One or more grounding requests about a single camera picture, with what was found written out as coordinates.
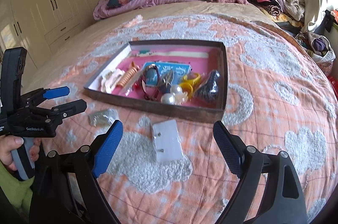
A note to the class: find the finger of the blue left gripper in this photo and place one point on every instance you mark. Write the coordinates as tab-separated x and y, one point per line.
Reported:
56	92

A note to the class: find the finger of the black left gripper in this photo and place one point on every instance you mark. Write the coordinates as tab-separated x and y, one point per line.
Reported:
71	108

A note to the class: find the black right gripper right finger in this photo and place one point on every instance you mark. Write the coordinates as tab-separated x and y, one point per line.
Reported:
229	148

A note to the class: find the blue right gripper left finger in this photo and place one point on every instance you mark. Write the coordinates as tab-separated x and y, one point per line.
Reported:
104	147

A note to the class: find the small bag of metal charms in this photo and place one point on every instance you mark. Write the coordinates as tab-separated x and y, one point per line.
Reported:
103	118

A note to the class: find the earring studs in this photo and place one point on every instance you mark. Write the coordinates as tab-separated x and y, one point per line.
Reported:
166	141

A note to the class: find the dark beaded item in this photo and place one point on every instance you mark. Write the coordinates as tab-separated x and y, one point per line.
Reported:
208	90

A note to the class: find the clear bag white card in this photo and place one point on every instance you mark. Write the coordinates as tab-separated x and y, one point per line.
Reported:
130	86

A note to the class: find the pearl hair clip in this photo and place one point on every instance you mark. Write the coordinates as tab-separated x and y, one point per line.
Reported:
176	96

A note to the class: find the green sleeve left forearm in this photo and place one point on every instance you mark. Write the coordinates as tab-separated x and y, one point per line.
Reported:
18	193

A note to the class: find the person's left hand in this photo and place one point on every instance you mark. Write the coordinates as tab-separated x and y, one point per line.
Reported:
9	143

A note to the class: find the white pink hair claw clip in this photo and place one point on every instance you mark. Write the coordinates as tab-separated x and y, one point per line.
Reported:
110	79

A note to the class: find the orange white patterned quilt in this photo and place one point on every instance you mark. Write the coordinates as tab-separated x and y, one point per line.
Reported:
278	99

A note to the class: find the shallow cardboard box tray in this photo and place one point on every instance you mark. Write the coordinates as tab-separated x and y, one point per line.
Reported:
201	113

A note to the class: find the cream wardrobe cabinets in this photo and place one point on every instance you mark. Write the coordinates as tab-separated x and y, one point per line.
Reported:
43	26

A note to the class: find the red plastic box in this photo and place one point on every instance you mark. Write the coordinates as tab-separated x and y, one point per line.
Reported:
334	85

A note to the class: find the fabric basket of clothes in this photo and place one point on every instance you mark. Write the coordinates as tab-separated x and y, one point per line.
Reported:
319	49

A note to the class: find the clothes on window sill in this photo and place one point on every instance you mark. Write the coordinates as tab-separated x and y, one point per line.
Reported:
329	21

